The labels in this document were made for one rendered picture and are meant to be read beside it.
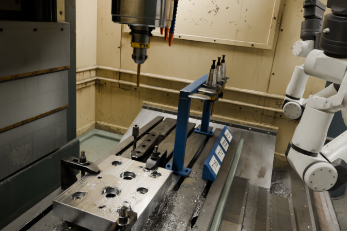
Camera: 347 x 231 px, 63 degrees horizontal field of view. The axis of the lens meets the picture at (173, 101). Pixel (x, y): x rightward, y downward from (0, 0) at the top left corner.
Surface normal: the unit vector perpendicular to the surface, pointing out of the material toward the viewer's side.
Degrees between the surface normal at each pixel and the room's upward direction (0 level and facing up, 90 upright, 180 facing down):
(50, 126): 90
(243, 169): 24
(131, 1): 90
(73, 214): 90
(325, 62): 106
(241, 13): 90
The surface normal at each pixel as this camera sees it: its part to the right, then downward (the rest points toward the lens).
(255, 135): -0.05, -0.77
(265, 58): -0.33, 0.23
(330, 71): -0.80, 0.35
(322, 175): 0.00, 0.29
